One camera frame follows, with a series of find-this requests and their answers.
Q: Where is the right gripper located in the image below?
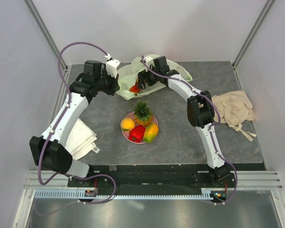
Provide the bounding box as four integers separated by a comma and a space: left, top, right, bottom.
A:
136, 64, 160, 90

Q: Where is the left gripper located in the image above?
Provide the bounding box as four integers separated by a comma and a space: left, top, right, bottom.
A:
95, 69, 120, 96

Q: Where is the fake red orange mango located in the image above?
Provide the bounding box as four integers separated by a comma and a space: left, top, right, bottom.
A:
129, 83, 140, 94

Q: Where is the green avocado print plastic bag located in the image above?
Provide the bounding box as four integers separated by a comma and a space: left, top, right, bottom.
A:
116, 57, 193, 100

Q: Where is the fake pineapple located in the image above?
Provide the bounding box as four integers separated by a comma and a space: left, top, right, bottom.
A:
133, 100, 153, 126

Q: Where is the fake yellow pear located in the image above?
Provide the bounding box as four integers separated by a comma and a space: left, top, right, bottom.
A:
120, 117, 135, 132

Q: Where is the fake red bell pepper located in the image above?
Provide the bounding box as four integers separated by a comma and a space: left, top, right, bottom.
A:
128, 125, 145, 143

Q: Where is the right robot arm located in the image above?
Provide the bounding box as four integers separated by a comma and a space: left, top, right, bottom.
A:
138, 56, 238, 187

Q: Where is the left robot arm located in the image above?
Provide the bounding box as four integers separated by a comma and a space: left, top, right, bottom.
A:
29, 59, 120, 187

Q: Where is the pink plate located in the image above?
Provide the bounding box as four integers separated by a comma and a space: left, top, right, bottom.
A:
120, 112, 159, 144

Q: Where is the white folded towel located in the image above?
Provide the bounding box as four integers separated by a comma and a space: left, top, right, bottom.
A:
66, 118, 100, 160

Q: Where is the beige crumpled cloth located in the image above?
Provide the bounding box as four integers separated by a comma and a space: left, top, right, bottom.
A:
212, 90, 257, 141

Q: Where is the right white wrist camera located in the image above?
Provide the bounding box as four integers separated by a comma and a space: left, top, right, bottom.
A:
141, 56, 154, 68

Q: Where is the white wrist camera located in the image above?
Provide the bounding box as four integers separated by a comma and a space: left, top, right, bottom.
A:
141, 56, 154, 68
105, 54, 121, 79

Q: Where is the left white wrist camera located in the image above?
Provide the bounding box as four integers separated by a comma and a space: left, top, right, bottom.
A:
105, 54, 121, 79

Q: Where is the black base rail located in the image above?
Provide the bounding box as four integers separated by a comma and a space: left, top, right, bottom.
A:
66, 163, 236, 190

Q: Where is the slotted cable duct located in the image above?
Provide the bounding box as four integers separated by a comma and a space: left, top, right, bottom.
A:
34, 189, 213, 200

